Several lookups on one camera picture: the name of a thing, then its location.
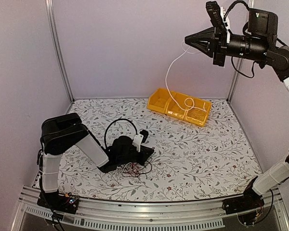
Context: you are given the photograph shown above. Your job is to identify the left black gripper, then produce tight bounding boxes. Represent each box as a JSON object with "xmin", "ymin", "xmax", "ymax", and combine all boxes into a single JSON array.
[{"xmin": 117, "ymin": 145, "xmax": 154, "ymax": 166}]

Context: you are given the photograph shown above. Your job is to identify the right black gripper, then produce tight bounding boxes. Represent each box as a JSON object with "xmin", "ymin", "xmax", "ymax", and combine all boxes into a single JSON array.
[{"xmin": 185, "ymin": 26, "xmax": 269, "ymax": 65}]

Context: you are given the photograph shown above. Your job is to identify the black and red cables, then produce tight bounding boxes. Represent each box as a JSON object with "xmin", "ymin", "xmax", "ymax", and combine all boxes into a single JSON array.
[{"xmin": 121, "ymin": 160, "xmax": 153, "ymax": 179}]

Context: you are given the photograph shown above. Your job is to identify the white cable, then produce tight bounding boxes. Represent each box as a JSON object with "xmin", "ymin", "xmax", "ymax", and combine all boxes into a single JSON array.
[{"xmin": 165, "ymin": 40, "xmax": 207, "ymax": 112}]

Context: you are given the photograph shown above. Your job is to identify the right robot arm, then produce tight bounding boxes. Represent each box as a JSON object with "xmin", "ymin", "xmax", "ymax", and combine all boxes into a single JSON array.
[{"xmin": 184, "ymin": 0, "xmax": 289, "ymax": 210}]

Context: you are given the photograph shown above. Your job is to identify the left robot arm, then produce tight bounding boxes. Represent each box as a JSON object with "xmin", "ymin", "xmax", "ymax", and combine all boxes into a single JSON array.
[{"xmin": 37, "ymin": 113, "xmax": 154, "ymax": 209}]

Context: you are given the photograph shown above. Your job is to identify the yellow three-compartment bin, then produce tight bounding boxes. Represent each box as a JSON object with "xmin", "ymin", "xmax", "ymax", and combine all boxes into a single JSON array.
[{"xmin": 147, "ymin": 88, "xmax": 211, "ymax": 127}]

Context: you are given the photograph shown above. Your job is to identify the floral table mat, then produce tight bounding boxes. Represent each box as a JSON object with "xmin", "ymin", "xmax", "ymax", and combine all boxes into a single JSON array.
[{"xmin": 39, "ymin": 98, "xmax": 262, "ymax": 202}]

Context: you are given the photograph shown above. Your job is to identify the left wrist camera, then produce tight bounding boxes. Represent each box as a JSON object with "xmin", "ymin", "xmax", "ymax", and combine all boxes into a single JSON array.
[{"xmin": 132, "ymin": 129, "xmax": 149, "ymax": 152}]

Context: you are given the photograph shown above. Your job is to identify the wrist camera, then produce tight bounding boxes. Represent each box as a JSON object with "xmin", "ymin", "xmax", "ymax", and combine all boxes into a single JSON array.
[
  {"xmin": 206, "ymin": 1, "xmax": 230, "ymax": 35},
  {"xmin": 132, "ymin": 129, "xmax": 149, "ymax": 152}
]

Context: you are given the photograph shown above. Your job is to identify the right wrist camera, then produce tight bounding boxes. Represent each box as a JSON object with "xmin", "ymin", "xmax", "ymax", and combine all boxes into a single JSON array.
[{"xmin": 206, "ymin": 1, "xmax": 230, "ymax": 35}]

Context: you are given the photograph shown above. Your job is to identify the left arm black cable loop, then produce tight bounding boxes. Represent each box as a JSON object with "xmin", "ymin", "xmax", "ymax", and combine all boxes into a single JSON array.
[{"xmin": 104, "ymin": 118, "xmax": 138, "ymax": 150}]

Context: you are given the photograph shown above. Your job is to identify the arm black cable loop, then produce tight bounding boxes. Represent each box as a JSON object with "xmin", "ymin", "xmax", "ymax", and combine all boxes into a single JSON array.
[
  {"xmin": 104, "ymin": 118, "xmax": 138, "ymax": 150},
  {"xmin": 225, "ymin": 0, "xmax": 251, "ymax": 17}
]

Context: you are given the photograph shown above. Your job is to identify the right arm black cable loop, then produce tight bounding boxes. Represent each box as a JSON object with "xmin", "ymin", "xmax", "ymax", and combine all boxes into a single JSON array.
[{"xmin": 225, "ymin": 0, "xmax": 251, "ymax": 17}]

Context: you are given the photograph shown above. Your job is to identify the right aluminium frame post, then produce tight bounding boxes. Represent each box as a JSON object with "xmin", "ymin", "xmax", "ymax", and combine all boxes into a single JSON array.
[{"xmin": 227, "ymin": 0, "xmax": 255, "ymax": 104}]

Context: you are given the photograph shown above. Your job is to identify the aluminium frame post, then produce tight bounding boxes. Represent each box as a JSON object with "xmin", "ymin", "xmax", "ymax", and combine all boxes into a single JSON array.
[
  {"xmin": 45, "ymin": 0, "xmax": 75, "ymax": 103},
  {"xmin": 227, "ymin": 0, "xmax": 255, "ymax": 104}
]

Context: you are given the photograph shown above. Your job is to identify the aluminium front rail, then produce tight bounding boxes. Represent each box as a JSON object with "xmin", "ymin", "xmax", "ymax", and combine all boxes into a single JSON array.
[{"xmin": 11, "ymin": 186, "xmax": 289, "ymax": 231}]

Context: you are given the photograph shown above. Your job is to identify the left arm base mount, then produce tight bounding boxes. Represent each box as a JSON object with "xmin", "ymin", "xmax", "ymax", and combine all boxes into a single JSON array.
[{"xmin": 37, "ymin": 191, "xmax": 79, "ymax": 214}]

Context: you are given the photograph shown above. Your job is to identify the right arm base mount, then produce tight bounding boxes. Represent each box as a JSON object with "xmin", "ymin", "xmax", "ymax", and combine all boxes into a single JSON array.
[{"xmin": 222, "ymin": 186, "xmax": 264, "ymax": 226}]

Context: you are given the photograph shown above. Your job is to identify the left aluminium frame post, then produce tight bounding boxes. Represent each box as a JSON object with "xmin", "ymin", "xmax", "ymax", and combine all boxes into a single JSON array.
[{"xmin": 45, "ymin": 0, "xmax": 75, "ymax": 103}]

